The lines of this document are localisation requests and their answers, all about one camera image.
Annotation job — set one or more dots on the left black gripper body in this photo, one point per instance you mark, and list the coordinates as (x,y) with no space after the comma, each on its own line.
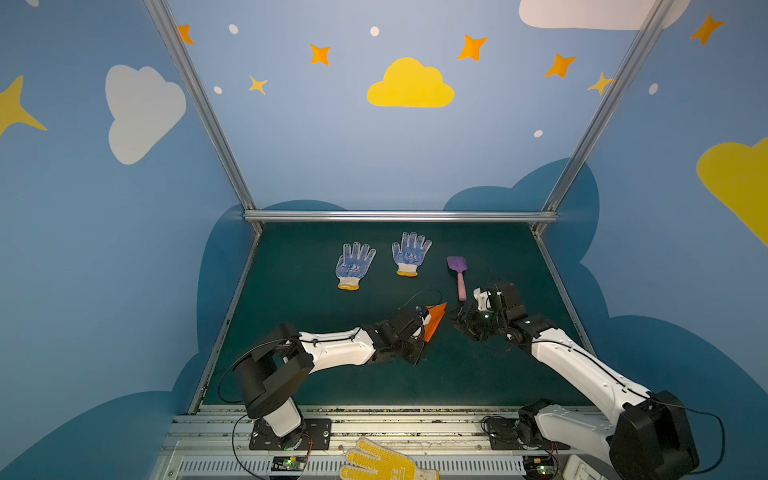
(417,330)

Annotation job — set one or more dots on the purple pink spatula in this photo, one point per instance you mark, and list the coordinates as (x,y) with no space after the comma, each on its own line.
(458,265)

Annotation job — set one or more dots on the right aluminium frame post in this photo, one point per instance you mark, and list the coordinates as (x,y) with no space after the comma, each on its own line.
(661,15)

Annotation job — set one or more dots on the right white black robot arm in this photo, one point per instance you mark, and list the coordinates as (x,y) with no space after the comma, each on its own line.
(643,435)

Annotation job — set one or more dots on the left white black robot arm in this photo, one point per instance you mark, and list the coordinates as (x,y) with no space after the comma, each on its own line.
(272,371)

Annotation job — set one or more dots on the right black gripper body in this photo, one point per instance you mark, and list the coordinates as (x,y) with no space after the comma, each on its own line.
(475,321)

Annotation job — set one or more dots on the white plastic object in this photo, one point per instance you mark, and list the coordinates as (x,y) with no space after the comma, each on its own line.
(578,469)

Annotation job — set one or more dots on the right green circuit board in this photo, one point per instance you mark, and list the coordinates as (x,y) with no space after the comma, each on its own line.
(539,468)

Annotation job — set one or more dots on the yellow dotted work glove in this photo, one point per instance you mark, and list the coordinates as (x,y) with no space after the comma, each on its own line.
(372,461)

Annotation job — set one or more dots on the blue dotted work glove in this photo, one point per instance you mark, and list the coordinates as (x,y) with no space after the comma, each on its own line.
(409,253)
(353,264)

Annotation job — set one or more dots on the aluminium rear frame bar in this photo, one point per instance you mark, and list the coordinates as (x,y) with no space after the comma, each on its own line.
(398,216)

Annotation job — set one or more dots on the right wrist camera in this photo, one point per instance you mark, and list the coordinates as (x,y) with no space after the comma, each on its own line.
(481,297)

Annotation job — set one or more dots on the right blue dotted work glove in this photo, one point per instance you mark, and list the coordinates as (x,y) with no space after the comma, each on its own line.
(409,253)

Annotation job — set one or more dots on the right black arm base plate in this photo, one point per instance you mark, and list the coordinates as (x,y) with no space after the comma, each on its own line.
(506,434)

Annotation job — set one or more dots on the left blue dotted work glove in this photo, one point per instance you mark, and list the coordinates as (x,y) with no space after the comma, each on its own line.
(353,264)

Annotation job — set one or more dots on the orange square paper sheet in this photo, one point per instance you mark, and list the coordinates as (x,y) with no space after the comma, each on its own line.
(435,314)

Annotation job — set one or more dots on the left green circuit board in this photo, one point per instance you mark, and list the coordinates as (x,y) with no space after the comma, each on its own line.
(284,464)

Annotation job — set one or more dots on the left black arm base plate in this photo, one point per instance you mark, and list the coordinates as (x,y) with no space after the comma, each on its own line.
(313,433)

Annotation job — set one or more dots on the aluminium frame post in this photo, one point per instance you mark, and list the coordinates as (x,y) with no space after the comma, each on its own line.
(165,23)
(661,15)

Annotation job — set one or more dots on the left aluminium frame post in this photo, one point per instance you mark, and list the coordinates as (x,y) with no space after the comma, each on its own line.
(165,23)

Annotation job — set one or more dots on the green circuit board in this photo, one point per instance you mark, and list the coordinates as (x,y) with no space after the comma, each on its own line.
(539,468)
(284,464)

